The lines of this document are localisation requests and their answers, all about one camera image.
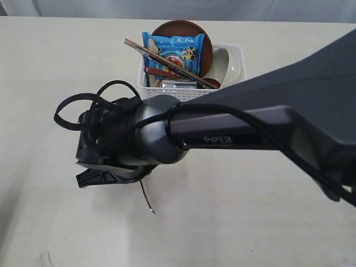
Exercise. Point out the brown wooden spoon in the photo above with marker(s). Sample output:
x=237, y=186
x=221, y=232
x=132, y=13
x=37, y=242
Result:
x=165, y=74

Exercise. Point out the silver metal fork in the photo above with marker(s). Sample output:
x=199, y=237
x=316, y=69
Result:
x=146, y=197

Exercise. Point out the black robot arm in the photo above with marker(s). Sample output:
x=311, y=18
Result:
x=305, y=110

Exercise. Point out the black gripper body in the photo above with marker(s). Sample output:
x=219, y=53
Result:
x=109, y=141

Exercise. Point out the white ceramic bowl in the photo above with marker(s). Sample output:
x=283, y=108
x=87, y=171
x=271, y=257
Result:
x=225, y=67

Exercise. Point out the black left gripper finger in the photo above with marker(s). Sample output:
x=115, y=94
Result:
x=106, y=175

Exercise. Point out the shiny metal cup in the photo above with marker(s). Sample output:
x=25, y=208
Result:
x=180, y=83

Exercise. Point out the brown wooden chopstick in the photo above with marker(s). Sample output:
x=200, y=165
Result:
x=144, y=53
x=155, y=55

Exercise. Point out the blue chips bag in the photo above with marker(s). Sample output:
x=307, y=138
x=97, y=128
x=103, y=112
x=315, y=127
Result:
x=184, y=51

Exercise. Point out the brown round plate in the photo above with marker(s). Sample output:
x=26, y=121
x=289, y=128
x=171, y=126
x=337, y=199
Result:
x=187, y=28

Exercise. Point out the white perforated plastic basket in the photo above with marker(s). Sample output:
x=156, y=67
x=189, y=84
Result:
x=179, y=93

